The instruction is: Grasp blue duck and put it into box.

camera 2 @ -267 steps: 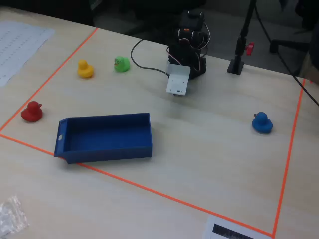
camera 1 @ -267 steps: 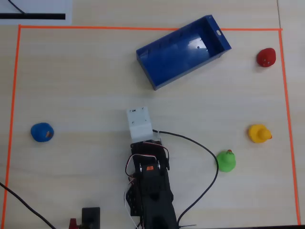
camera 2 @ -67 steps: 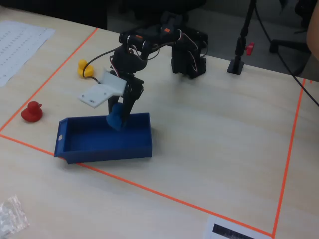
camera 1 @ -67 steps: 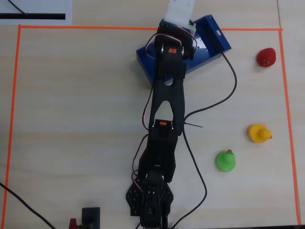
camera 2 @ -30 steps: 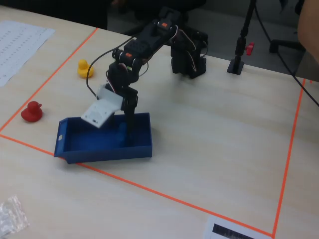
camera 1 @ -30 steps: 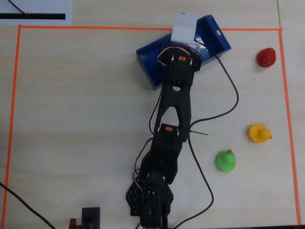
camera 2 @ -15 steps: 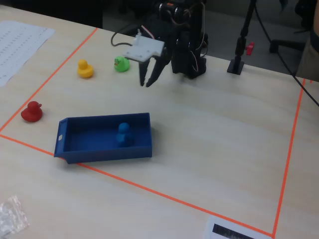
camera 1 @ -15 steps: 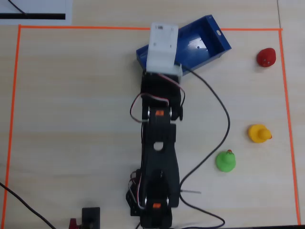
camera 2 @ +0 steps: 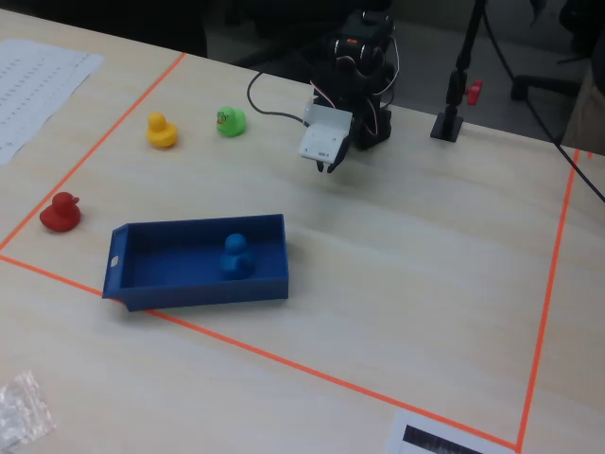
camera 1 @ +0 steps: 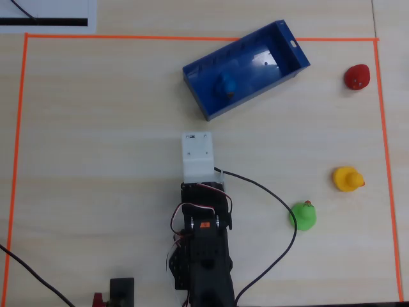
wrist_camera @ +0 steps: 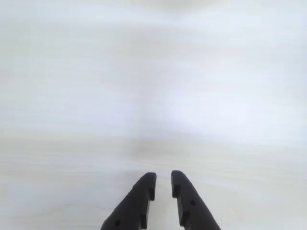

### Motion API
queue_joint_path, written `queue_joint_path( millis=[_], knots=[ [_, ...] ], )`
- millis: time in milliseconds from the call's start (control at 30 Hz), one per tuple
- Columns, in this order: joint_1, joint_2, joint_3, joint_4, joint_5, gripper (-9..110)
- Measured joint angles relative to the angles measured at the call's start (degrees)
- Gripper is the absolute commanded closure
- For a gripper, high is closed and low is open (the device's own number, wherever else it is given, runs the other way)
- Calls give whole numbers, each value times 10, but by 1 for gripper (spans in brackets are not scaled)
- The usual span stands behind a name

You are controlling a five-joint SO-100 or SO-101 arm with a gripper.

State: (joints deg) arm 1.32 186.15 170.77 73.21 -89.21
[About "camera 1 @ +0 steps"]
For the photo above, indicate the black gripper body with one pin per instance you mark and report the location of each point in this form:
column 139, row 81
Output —
column 203, row 187

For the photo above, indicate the blue rubber duck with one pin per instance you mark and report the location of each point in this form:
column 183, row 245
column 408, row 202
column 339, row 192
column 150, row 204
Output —
column 226, row 83

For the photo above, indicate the green rubber duck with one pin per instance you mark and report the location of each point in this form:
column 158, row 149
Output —
column 305, row 217

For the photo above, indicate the small black box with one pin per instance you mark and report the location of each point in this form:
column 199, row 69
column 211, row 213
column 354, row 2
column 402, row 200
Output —
column 121, row 288

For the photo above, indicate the yellow rubber duck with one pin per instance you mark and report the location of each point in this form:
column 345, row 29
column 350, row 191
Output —
column 346, row 179

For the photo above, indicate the blue plastic box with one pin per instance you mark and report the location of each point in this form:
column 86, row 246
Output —
column 274, row 64

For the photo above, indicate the red rubber duck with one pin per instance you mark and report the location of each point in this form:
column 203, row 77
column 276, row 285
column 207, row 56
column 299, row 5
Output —
column 358, row 76

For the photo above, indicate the orange tape strip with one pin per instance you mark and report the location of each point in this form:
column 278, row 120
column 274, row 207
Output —
column 386, row 160
column 159, row 37
column 17, row 134

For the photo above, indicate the white paper with black stripe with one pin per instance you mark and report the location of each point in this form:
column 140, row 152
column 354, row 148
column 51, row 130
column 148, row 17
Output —
column 48, row 28

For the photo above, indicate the white camera box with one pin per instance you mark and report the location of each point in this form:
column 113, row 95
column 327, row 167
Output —
column 198, row 156

